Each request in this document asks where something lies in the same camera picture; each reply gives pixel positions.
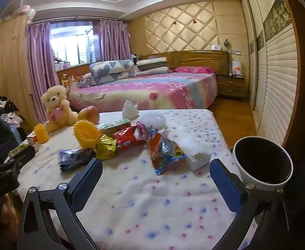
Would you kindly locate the cream teddy bear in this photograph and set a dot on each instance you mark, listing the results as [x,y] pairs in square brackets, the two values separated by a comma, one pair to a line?
[55,101]

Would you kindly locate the orange blue snack bag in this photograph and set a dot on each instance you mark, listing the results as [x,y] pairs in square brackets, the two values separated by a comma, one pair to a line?
[165,153]

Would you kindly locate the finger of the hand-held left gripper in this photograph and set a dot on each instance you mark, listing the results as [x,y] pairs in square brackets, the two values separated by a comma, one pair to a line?
[25,158]

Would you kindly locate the pink plastic bag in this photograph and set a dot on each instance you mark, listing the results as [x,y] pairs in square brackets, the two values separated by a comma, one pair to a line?
[26,11]

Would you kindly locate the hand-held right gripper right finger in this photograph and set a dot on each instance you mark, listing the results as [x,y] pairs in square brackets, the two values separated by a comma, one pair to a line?
[225,185]

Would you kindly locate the wall lamp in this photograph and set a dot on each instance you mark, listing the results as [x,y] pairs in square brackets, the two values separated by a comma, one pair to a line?
[227,42]

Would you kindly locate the bottles on window sill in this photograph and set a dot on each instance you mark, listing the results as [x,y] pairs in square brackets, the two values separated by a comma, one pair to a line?
[62,63]

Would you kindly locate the white bin with black inside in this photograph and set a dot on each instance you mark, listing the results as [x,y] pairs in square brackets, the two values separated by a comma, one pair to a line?
[261,158]

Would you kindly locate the window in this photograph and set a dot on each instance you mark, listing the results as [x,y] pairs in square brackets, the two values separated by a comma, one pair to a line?
[69,41]

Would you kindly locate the green snack packet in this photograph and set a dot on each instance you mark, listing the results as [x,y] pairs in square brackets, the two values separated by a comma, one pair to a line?
[18,149]

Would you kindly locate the pink pillow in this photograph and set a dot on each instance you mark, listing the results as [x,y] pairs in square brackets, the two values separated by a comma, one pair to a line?
[192,69]

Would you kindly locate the clear plastic wrapper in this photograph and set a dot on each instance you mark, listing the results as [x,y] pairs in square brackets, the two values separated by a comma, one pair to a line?
[162,134]

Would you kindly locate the white orange paper bag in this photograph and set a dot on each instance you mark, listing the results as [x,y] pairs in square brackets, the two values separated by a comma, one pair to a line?
[237,69]

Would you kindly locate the purple curtain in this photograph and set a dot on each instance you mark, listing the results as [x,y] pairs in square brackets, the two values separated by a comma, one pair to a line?
[113,41]
[39,70]

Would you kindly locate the gold foil wrapper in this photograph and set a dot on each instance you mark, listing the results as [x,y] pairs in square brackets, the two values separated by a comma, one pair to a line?
[105,147]

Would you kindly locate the small red white box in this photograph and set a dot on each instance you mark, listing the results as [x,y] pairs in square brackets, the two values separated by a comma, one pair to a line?
[30,137]

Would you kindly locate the yellow fluted cake cup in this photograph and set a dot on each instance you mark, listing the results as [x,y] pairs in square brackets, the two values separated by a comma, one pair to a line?
[86,134]

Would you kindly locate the white flower print blanket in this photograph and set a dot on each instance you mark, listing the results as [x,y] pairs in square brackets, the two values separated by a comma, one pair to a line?
[147,200]

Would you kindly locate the small wooden crib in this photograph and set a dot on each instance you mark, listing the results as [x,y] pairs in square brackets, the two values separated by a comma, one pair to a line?
[66,80]

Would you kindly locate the pink foil wrapper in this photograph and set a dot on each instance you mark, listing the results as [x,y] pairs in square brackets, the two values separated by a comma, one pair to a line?
[141,131]

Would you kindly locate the white tissue box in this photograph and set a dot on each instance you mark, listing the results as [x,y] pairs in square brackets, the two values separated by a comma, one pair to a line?
[216,47]

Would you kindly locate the yellow ribbed plastic cup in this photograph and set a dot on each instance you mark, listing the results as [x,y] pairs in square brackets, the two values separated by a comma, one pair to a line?
[41,133]

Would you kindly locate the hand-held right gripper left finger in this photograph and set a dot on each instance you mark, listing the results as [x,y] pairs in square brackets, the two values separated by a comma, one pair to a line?
[88,179]

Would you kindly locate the white tissue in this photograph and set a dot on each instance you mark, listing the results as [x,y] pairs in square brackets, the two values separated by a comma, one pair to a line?
[130,108]

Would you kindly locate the wooden headboard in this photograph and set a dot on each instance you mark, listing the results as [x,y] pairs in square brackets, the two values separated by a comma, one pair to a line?
[194,58]

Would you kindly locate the white pillow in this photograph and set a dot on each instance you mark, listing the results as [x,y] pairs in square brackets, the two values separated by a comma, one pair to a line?
[155,71]

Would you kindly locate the green carton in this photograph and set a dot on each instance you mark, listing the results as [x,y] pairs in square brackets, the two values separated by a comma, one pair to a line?
[113,126]

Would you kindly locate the blue snack wrapper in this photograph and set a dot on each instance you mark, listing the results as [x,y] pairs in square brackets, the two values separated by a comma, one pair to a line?
[74,158]

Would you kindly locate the white slatted sliding wardrobe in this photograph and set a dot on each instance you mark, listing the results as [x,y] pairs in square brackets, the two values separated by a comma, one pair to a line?
[274,70]

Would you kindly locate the white spiky ball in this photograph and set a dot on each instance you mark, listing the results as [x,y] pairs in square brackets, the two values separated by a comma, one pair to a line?
[155,121]

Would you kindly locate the folded heart print quilt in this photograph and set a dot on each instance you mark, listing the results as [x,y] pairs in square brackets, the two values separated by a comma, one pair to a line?
[111,70]

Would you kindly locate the grey striped pillow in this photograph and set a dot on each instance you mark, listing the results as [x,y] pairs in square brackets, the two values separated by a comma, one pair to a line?
[151,63]

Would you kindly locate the tall wooden cabinet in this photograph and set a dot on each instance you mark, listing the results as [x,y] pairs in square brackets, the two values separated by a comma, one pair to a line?
[12,65]

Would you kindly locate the wooden nightstand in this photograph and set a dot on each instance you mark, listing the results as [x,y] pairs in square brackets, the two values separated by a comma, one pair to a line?
[231,86]

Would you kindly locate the pile of clothes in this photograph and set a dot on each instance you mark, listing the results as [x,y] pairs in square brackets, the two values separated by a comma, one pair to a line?
[6,117]

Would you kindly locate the bed with pink floral sheet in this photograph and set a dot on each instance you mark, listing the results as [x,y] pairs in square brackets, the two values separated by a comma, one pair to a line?
[155,91]

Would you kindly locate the red snack wrapper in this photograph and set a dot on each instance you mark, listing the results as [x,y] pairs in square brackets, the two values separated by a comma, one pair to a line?
[125,138]

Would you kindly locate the wall switch panel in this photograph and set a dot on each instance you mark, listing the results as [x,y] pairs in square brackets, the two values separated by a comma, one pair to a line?
[234,51]

